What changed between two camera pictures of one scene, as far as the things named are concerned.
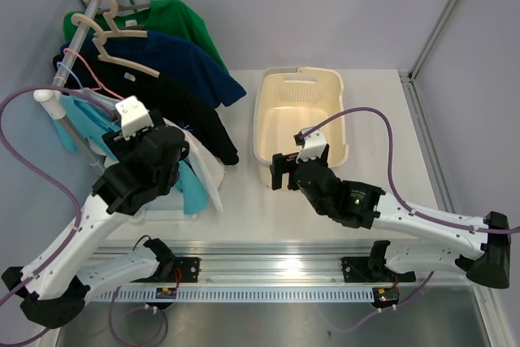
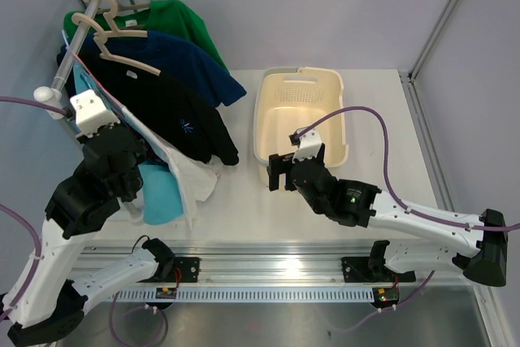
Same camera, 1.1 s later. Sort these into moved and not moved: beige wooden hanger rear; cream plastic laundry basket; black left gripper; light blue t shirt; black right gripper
Moved: light blue t shirt; black left gripper
Not moved: beige wooden hanger rear; black right gripper; cream plastic laundry basket
